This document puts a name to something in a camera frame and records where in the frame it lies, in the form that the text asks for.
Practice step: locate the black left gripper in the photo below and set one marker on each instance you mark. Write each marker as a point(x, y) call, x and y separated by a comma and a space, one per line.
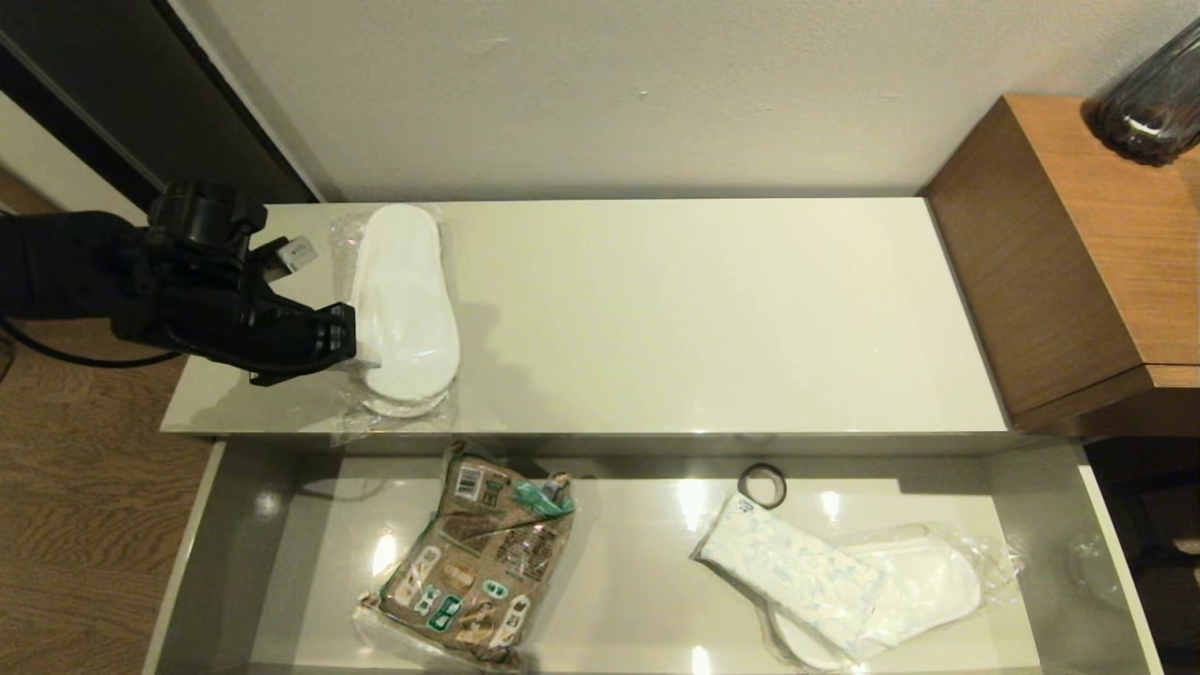
point(291, 337)

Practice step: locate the white slippers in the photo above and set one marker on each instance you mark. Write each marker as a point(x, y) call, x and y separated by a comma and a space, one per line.
point(403, 300)
point(928, 581)

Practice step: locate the white soft tissue pack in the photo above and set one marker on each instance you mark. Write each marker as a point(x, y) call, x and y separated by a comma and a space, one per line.
point(797, 572)

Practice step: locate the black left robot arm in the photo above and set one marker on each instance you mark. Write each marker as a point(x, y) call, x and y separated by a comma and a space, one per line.
point(66, 262)

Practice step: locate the black metal stand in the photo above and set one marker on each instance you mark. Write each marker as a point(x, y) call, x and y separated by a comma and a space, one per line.
point(1167, 553)

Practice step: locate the black tape roll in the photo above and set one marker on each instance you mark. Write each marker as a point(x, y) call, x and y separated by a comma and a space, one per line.
point(742, 486)

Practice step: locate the brown printed snack bag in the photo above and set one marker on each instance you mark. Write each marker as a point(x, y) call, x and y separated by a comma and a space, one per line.
point(478, 562)

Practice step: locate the brown wooden side cabinet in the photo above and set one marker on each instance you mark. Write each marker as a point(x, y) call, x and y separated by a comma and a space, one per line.
point(1078, 262)

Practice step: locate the dark door panel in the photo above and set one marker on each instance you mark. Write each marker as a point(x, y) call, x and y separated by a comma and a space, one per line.
point(141, 94)

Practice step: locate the dark glass vase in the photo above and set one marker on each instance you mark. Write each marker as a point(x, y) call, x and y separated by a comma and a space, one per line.
point(1158, 108)

